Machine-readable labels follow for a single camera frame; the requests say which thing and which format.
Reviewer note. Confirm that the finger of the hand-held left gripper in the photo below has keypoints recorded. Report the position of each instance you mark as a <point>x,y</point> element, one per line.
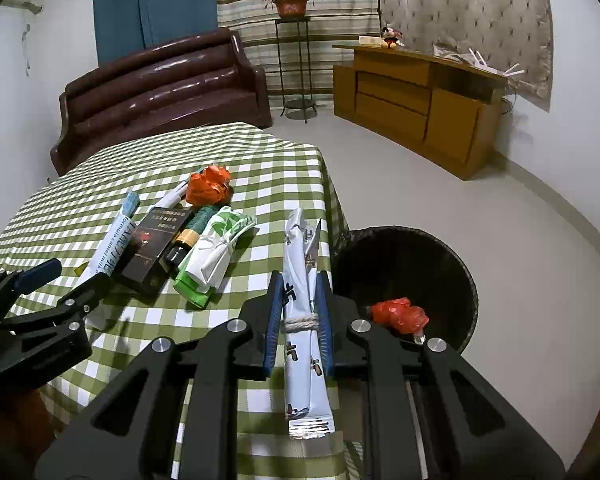
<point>40,272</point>
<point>92,292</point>

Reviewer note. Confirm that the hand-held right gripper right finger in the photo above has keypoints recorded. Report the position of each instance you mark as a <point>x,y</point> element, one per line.
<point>325,325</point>

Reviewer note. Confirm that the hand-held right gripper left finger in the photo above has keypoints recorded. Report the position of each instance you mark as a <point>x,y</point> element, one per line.
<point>273,325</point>

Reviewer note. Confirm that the white paper roll with twine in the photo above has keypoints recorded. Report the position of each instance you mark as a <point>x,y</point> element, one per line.
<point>300,390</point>

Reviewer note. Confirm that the dark brown cigarette box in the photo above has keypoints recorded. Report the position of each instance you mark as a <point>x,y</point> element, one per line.
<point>150,250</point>

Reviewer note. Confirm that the green and white packet bundle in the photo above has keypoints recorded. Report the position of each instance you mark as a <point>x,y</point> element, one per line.
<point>210,260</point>

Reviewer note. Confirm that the black lined waste bin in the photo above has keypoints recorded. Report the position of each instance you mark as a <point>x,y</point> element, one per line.
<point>405,270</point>

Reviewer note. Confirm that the small dark bottle green cap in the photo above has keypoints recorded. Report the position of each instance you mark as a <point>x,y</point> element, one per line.
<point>187,237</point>

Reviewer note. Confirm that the white tube with green print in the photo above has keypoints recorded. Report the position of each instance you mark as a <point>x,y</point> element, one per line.
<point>172,195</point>

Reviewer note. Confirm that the orange plastic bag with knot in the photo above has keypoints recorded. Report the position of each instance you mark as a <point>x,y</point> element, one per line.
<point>397,315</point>

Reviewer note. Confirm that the crumpled orange plastic bag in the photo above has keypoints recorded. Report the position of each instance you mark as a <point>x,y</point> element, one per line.
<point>207,185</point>

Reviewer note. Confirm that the green checkered tablecloth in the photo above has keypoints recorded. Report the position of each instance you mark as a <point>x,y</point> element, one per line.
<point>255,170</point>

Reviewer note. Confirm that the brown leather sofa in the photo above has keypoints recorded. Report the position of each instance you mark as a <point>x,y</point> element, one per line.
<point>155,95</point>

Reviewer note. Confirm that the black metal plant stand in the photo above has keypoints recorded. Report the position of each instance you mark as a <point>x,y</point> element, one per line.
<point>300,107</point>

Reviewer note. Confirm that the wooden cabinet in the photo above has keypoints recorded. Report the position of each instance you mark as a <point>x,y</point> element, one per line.
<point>450,120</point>

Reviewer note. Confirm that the white flat box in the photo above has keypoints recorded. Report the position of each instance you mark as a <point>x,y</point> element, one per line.
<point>370,41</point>

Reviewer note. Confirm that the blue curtain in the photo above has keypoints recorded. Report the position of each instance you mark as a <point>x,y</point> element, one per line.
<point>155,0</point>

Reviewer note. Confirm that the small plush toy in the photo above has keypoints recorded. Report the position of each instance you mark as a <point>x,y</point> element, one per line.
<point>391,35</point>

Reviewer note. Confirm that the white router with antennas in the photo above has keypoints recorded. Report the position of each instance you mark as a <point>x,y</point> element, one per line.
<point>480,62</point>

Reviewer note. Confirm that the potted plant in orange pot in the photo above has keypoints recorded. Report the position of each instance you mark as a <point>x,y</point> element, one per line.
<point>291,6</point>

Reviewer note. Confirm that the striped curtain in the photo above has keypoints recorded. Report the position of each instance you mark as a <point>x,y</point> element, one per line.
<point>240,0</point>

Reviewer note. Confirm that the beige patterned curtain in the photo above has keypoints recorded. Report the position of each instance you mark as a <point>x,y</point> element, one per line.
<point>455,0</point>

